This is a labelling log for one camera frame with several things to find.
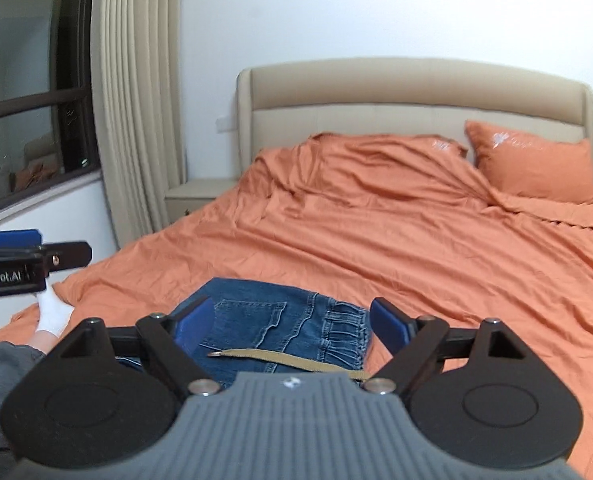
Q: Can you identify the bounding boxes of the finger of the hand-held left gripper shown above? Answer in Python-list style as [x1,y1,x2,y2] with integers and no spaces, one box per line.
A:
[0,228,43,249]
[44,241,94,274]

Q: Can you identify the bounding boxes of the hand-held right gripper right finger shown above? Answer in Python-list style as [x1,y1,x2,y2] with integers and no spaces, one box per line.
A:
[363,297,527,397]

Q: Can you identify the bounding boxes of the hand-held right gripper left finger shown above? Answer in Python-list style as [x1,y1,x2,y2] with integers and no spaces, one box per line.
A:
[59,295,224,398]

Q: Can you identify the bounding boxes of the blue denim pants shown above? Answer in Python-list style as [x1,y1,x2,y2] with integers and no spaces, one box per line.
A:
[116,277,370,391]

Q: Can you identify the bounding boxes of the person's white sock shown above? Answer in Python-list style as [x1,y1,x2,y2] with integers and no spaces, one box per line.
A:
[35,281,76,337]

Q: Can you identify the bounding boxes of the orange duvet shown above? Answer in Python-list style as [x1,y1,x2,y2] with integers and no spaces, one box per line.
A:
[0,132,593,480]

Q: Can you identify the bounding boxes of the tan fabric belt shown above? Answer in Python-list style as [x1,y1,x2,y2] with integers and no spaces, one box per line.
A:
[207,347,372,381]

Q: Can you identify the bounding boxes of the beige nightstand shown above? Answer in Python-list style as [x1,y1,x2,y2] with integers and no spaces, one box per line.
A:
[163,178,240,226]

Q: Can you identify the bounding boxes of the dark framed window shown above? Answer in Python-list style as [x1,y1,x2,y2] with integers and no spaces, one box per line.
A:
[0,0,103,218]

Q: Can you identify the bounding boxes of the beige pleated curtain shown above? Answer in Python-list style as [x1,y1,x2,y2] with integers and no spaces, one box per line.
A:
[90,0,186,249]

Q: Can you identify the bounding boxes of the large orange pillow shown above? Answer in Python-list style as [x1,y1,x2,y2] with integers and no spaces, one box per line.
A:
[463,120,593,205]

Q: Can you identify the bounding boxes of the beige padded headboard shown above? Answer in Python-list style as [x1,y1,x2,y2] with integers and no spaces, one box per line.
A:
[235,57,593,202]

